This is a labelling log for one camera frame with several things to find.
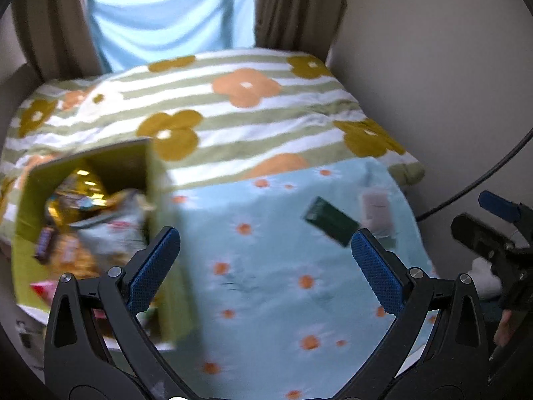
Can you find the striped floral blanket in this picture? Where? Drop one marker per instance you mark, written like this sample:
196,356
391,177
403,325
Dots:
258,133

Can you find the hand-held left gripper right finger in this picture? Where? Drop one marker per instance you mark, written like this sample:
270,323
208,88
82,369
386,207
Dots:
377,271

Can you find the light blue window cloth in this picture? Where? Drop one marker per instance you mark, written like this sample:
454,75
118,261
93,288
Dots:
166,16

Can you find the gold snack bag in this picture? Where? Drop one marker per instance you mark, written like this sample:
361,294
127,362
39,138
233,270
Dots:
83,200

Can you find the person's right hand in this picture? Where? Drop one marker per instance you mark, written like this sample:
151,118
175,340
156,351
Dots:
504,327

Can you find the yellow-green cardboard box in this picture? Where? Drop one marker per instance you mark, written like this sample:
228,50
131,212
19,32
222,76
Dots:
164,200

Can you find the dark green packet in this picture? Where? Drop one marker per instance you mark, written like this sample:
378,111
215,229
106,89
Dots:
329,218

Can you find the light blue daisy blanket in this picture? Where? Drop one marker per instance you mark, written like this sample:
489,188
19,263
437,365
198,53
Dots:
270,258

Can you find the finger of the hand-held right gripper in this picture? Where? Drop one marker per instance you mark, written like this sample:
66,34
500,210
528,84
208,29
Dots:
499,207
474,233

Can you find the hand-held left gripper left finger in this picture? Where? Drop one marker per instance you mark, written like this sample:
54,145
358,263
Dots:
154,271

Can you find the brown curtain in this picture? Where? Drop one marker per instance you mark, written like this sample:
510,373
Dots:
295,8
58,21

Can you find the white snack bag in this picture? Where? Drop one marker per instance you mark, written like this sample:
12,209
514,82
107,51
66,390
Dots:
112,233

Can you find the purple chocolate bar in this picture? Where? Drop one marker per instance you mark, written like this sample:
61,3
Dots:
45,243

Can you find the pale pink small packet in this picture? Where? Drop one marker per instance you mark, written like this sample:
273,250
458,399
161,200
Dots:
377,212

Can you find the red snack packet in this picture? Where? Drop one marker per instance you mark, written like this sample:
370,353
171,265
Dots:
41,288

